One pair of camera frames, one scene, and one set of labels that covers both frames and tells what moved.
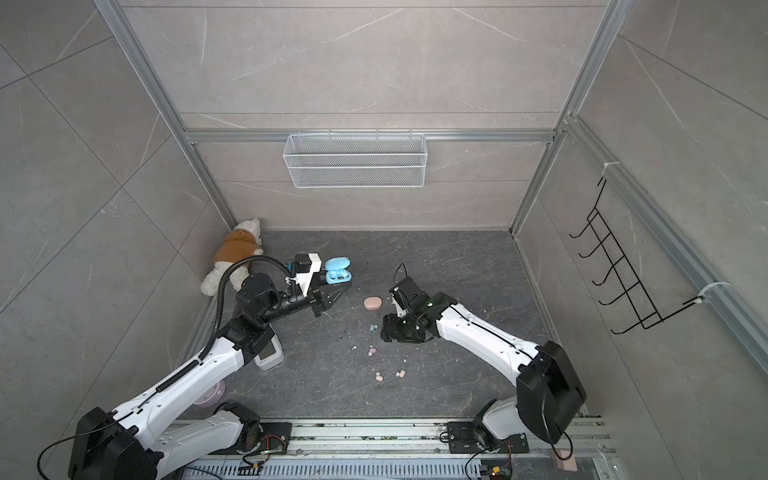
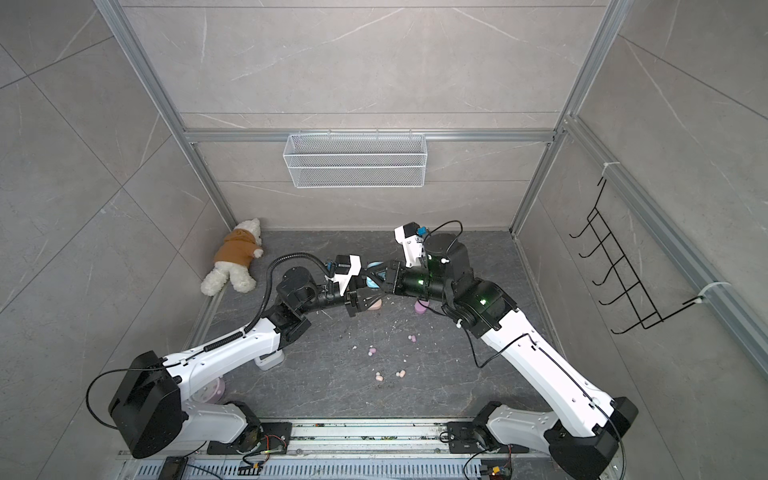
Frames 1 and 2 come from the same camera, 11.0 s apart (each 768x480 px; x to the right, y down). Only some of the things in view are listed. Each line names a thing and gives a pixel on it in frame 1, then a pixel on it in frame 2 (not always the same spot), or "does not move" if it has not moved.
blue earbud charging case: (336, 270) to (382, 274)
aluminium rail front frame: (406, 450) does not move
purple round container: (212, 397) does not move
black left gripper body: (286, 302) to (324, 295)
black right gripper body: (402, 329) to (416, 281)
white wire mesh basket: (349, 161) does not move
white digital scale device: (271, 355) does not move
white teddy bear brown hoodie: (242, 244) does not move
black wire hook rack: (635, 294) does not move
